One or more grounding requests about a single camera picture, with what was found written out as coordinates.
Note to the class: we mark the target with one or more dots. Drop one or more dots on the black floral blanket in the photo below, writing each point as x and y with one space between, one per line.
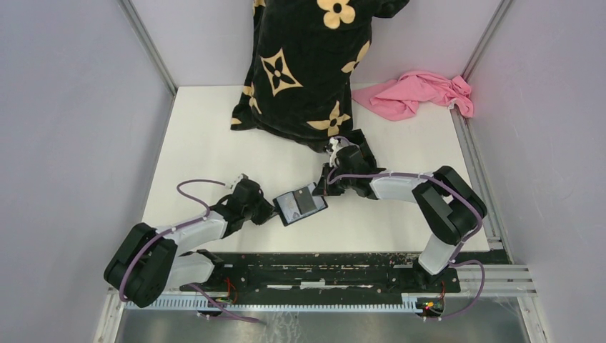
298 84

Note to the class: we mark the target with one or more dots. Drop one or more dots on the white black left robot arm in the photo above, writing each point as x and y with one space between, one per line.
151 260

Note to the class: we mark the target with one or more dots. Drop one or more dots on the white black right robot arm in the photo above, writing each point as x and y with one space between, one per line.
452 210

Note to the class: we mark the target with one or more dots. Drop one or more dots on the white slotted cable duct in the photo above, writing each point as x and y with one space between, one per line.
198 303

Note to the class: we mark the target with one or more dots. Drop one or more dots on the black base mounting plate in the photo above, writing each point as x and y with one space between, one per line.
325 278

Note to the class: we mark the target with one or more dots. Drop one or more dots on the black plastic bin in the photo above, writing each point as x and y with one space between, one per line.
357 137

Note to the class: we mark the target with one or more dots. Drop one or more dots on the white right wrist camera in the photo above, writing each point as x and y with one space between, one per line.
335 144

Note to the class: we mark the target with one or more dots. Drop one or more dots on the dark grey credit card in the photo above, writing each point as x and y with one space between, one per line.
305 201

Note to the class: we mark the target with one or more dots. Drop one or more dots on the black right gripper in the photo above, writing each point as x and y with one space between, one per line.
324 189

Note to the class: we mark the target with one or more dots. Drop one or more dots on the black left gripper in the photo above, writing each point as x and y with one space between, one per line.
266 211

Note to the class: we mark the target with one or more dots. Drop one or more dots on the black leather card holder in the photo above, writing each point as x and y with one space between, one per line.
320 201

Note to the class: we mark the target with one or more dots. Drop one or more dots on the pink cloth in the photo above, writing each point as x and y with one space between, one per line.
399 99

